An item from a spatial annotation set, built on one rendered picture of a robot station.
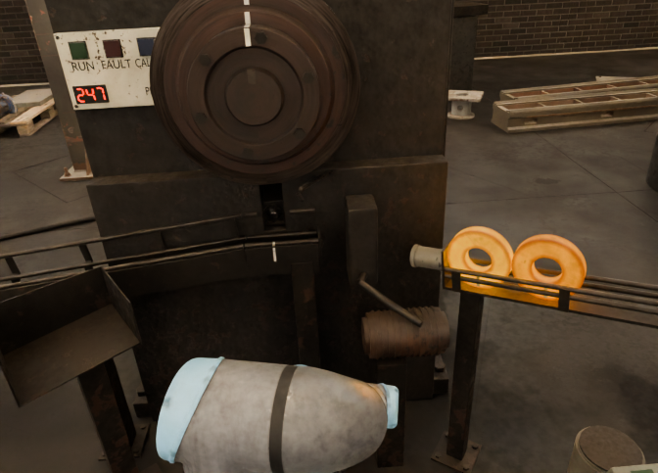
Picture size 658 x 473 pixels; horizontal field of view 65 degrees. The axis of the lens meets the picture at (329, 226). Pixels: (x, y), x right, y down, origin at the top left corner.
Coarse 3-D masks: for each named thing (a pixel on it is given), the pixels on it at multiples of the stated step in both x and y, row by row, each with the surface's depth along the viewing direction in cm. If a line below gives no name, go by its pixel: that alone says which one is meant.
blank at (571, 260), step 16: (528, 240) 117; (544, 240) 114; (560, 240) 114; (528, 256) 118; (544, 256) 115; (560, 256) 114; (576, 256) 112; (512, 272) 122; (528, 272) 119; (576, 272) 113; (544, 288) 119
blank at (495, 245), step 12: (468, 228) 125; (480, 228) 123; (456, 240) 126; (468, 240) 124; (480, 240) 122; (492, 240) 121; (504, 240) 121; (456, 252) 127; (492, 252) 122; (504, 252) 120; (456, 264) 129; (468, 264) 128; (492, 264) 123; (504, 264) 122; (468, 276) 128
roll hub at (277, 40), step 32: (224, 32) 103; (256, 32) 103; (192, 64) 106; (224, 64) 107; (256, 64) 107; (288, 64) 107; (192, 96) 108; (224, 96) 110; (256, 96) 108; (288, 96) 111; (224, 128) 113; (256, 128) 113; (288, 128) 114; (256, 160) 116
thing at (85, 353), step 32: (64, 288) 124; (96, 288) 129; (0, 320) 117; (32, 320) 122; (64, 320) 126; (96, 320) 127; (128, 320) 121; (0, 352) 115; (32, 352) 120; (64, 352) 119; (96, 352) 117; (32, 384) 111; (96, 384) 123; (96, 416) 126; (128, 448) 136
